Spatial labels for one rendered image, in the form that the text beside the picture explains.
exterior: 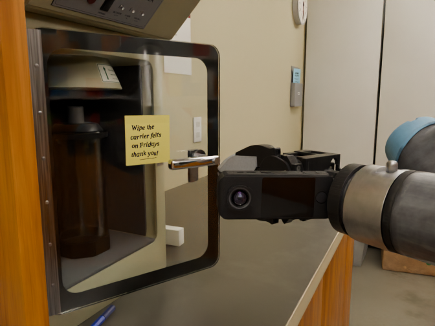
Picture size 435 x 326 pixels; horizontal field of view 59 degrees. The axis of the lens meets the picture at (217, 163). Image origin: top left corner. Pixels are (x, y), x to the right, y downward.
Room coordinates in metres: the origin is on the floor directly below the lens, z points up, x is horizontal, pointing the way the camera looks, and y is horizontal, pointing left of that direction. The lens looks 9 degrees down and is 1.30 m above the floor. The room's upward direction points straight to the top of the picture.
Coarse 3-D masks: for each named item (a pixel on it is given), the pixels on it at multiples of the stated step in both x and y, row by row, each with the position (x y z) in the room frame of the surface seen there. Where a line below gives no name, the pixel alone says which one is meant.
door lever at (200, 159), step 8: (200, 152) 0.65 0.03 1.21; (168, 160) 0.58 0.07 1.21; (176, 160) 0.57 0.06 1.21; (184, 160) 0.58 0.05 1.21; (192, 160) 0.59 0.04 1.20; (200, 160) 0.60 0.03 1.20; (208, 160) 0.61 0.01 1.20; (216, 160) 0.61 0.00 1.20; (176, 168) 0.57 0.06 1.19; (184, 168) 0.58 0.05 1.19
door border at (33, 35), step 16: (32, 32) 0.50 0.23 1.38; (32, 48) 0.50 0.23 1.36; (32, 64) 0.50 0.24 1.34; (32, 80) 0.50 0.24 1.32; (32, 96) 0.50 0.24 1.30; (48, 144) 0.51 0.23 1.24; (48, 160) 0.51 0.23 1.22; (48, 176) 0.51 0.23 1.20; (48, 192) 0.51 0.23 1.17; (48, 208) 0.51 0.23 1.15; (48, 224) 0.51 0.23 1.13; (48, 240) 0.50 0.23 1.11; (48, 256) 0.50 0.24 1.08; (48, 272) 0.50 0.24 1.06; (48, 288) 0.50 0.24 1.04; (48, 304) 0.50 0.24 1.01
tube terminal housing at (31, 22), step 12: (36, 24) 0.53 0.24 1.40; (48, 24) 0.55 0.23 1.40; (60, 24) 0.57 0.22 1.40; (72, 24) 0.59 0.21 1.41; (84, 24) 0.61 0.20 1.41; (108, 300) 0.63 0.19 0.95; (72, 312) 0.56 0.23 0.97; (84, 312) 0.58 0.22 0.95; (60, 324) 0.53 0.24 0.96; (72, 324) 0.55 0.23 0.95
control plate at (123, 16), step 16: (64, 0) 0.52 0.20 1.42; (80, 0) 0.54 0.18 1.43; (96, 0) 0.56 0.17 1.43; (128, 0) 0.61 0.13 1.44; (144, 0) 0.63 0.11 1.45; (160, 0) 0.66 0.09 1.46; (96, 16) 0.58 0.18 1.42; (112, 16) 0.61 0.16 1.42; (128, 16) 0.63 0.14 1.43; (144, 16) 0.66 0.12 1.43
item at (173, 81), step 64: (64, 64) 0.53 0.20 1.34; (128, 64) 0.58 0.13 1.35; (192, 64) 0.65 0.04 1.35; (64, 128) 0.52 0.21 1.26; (192, 128) 0.65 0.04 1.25; (64, 192) 0.52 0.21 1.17; (128, 192) 0.58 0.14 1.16; (192, 192) 0.65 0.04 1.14; (64, 256) 0.52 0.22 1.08; (128, 256) 0.57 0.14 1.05; (192, 256) 0.65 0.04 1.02
